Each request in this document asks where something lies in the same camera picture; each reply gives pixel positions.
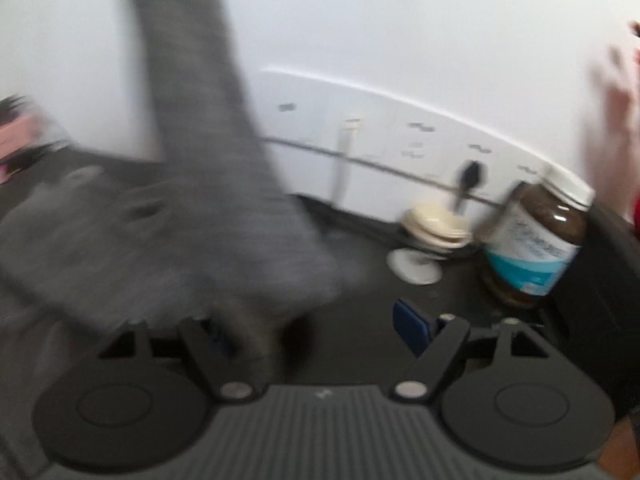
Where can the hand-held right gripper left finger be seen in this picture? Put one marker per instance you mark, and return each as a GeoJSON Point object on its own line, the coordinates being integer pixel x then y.
{"type": "Point", "coordinates": [200, 345]}

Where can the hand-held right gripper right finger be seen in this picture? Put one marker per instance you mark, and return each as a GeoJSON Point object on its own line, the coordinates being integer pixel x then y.
{"type": "Point", "coordinates": [410, 327]}

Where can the grey sweater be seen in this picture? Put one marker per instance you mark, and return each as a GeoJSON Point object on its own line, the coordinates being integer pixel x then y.
{"type": "Point", "coordinates": [210, 135]}

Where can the white desk grommet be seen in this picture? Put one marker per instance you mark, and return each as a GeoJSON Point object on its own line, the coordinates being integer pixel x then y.
{"type": "Point", "coordinates": [412, 265]}

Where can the cream round container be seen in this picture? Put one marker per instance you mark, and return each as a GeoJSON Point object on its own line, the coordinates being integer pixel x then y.
{"type": "Point", "coordinates": [435, 225]}

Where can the brown supplement bottle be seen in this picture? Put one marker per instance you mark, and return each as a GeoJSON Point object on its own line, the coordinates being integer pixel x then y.
{"type": "Point", "coordinates": [530, 255]}

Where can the black power plug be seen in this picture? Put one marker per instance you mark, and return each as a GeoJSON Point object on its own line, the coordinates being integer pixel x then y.
{"type": "Point", "coordinates": [470, 175]}

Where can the large black case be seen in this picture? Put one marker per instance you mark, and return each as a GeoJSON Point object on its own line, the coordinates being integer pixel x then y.
{"type": "Point", "coordinates": [605, 310]}

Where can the pink box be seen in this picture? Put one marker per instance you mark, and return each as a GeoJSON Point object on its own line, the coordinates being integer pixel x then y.
{"type": "Point", "coordinates": [17, 135]}

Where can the white wall socket panel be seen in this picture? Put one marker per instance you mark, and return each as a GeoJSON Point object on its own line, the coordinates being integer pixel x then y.
{"type": "Point", "coordinates": [380, 125]}

